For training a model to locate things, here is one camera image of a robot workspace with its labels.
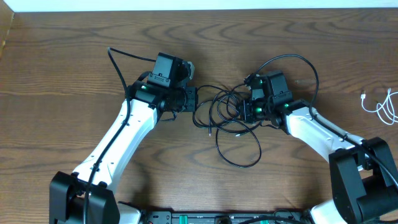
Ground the white usb cable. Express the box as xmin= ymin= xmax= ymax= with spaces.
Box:
xmin=360 ymin=88 xmax=398 ymax=126

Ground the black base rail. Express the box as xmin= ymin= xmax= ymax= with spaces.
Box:
xmin=136 ymin=208 xmax=382 ymax=224

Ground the black usb cable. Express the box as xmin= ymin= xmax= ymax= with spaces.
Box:
xmin=192 ymin=83 xmax=262 ymax=169

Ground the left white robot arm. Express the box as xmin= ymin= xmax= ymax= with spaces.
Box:
xmin=49 ymin=53 xmax=198 ymax=223

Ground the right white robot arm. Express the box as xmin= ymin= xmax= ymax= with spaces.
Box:
xmin=239 ymin=71 xmax=397 ymax=223

